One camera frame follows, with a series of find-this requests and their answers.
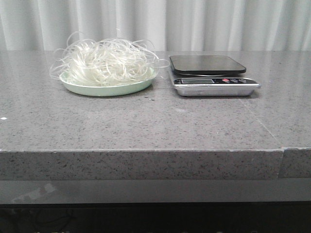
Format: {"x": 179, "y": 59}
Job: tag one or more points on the white pleated curtain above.
{"x": 196, "y": 25}

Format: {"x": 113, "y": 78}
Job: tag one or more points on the black silver kitchen scale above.
{"x": 210, "y": 76}

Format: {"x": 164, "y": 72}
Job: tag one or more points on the white vermicelli noodle bundle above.
{"x": 106, "y": 63}

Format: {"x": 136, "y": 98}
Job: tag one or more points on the light green round plate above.
{"x": 109, "y": 90}

